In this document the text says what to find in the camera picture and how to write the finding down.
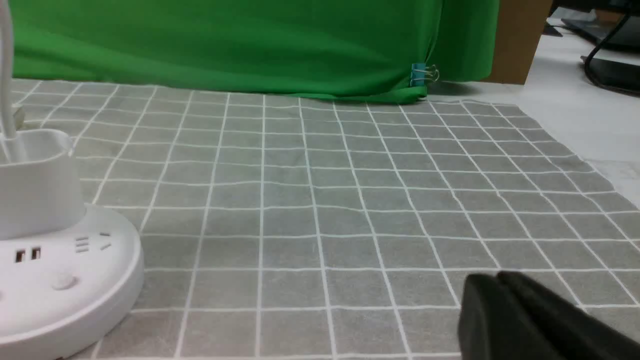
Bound teal binder clip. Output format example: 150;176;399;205
409;63;441;88

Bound brown cardboard panel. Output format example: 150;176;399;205
482;0;553;85

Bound black monitor stand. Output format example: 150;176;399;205
560;0;640;97

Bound white desk lamp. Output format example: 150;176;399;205
0;0;144;360

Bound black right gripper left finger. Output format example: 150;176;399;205
457;273;556;360

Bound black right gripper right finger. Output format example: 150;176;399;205
497;271;640;360

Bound grey checkered tablecloth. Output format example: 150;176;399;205
11;79;639;360

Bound green backdrop cloth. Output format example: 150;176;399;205
9;0;500;104

